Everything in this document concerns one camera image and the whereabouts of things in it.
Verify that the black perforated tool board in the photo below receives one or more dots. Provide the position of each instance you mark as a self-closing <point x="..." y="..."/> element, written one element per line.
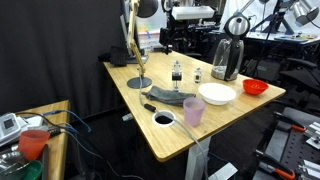
<point x="293" y="148"/>

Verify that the red plastic bowl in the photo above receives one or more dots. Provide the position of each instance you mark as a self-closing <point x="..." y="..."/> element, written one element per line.
<point x="255" y="87"/>

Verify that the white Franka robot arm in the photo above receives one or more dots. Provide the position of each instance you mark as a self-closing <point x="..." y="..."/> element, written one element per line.
<point x="192" y="12"/>

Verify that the orange red plastic cup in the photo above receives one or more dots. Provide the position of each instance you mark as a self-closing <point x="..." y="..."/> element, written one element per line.
<point x="33" y="144"/>

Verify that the green plastic bowl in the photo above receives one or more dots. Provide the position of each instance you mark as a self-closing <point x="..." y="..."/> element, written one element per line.
<point x="32" y="170"/>

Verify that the black curtain backdrop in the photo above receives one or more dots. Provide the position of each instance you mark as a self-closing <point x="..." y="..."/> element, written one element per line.
<point x="60" y="50"/>

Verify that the shiny metal bowl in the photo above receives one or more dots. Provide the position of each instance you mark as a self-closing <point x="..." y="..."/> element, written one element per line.
<point x="9" y="164"/>

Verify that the small glass shaker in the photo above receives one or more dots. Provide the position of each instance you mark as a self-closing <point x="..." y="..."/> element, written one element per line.
<point x="198" y="76"/>

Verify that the white device with screen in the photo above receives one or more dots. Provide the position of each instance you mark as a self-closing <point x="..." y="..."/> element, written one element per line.
<point x="9" y="126"/>

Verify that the black tripod pole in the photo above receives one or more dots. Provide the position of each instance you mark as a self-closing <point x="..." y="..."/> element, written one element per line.
<point x="270" y="33"/>

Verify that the clear square grinder bottle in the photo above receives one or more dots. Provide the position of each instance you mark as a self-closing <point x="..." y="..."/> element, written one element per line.
<point x="176" y="76"/>

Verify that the black office chair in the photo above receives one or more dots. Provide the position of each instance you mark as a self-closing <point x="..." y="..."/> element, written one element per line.
<point x="300" y="75"/>

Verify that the white ceramic bowl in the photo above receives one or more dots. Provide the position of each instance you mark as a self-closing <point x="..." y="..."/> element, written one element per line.
<point x="216" y="94"/>

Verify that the pink translucent plastic cup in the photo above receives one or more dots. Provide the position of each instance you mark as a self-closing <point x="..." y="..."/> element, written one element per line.
<point x="194" y="113"/>

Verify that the gray folded cloth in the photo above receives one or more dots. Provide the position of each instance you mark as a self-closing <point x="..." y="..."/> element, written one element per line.
<point x="168" y="96"/>

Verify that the white table leg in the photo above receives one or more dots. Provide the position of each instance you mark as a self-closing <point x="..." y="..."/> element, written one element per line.
<point x="195" y="160"/>

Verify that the silver background lamp head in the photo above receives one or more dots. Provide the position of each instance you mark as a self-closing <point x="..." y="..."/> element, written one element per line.
<point x="305" y="12"/>

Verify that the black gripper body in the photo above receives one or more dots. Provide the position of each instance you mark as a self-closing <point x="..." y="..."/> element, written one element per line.
<point x="175" y="33"/>

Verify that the black mesh object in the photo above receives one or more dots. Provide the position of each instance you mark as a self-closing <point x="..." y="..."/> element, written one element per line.
<point x="118" y="56"/>

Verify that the gray computer monitor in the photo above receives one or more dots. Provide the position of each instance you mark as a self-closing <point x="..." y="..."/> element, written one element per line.
<point x="124" y="26"/>

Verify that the black handheld device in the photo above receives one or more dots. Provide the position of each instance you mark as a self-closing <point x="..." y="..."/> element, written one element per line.
<point x="163" y="49"/>

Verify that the clear storage bin pink lid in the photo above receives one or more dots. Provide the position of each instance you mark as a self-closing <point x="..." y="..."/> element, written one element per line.
<point x="151" y="38"/>

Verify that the wooden side table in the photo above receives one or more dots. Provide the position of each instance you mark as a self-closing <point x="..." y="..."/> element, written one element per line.
<point x="58" y="146"/>

